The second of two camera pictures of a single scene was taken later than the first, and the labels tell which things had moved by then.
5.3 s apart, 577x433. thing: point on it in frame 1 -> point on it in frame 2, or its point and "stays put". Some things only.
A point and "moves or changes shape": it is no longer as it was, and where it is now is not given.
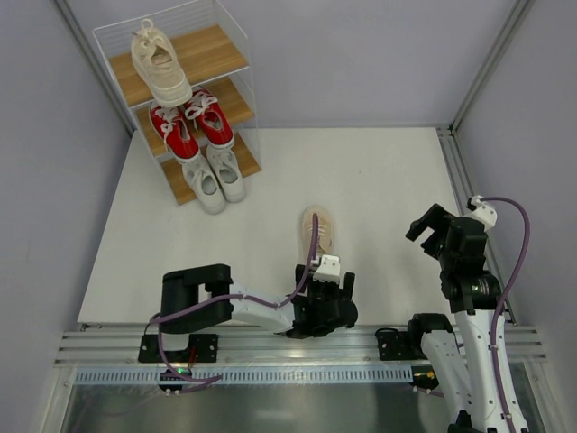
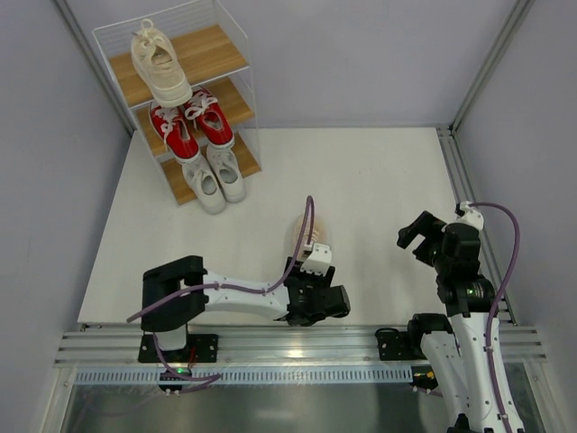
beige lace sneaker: [325, 233] moves or changes shape
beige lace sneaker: [157, 61] stays put
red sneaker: [172, 125] stays put
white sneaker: [206, 189] stays put
